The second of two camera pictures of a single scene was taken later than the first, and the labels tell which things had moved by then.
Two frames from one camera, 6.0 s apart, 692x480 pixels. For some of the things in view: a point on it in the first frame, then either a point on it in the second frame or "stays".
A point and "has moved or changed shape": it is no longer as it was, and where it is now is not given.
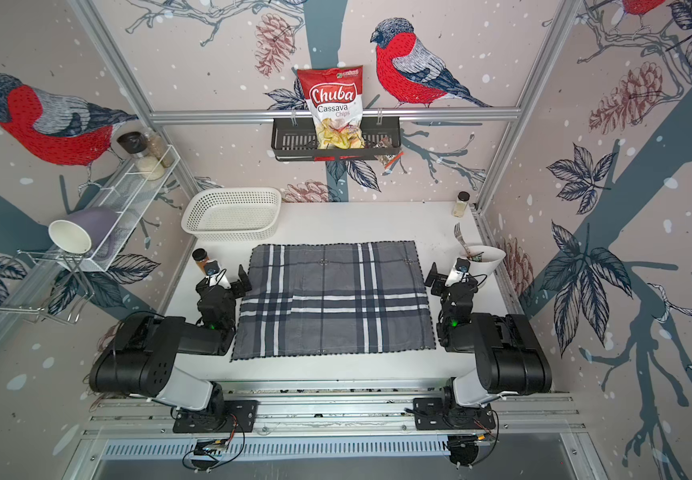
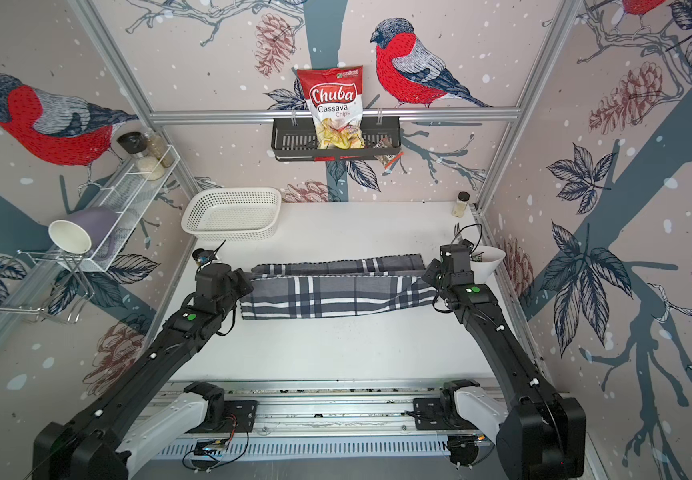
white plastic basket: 226,214 stays
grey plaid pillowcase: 358,298 has moved or changed shape
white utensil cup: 483,261 stays
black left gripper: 238,290 stays
